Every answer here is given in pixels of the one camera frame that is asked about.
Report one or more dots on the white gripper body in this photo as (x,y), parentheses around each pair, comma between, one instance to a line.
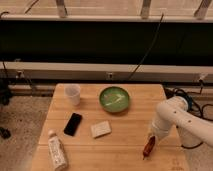
(159,131)

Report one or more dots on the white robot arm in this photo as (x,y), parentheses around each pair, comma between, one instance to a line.
(173,111)

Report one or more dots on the blue power adapter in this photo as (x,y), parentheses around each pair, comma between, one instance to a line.
(189,101)

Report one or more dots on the green bowl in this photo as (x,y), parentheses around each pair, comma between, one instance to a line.
(114,99)

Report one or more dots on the black smartphone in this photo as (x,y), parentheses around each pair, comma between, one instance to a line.
(73,124)

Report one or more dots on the translucent plastic cup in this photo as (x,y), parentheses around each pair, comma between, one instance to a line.
(72,92)

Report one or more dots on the white patterned bottle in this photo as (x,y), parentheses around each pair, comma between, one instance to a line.
(57,152)

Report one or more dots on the black object at left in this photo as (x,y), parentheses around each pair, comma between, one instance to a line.
(5,133)

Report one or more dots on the wall outlet box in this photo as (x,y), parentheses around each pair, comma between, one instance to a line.
(109,76)

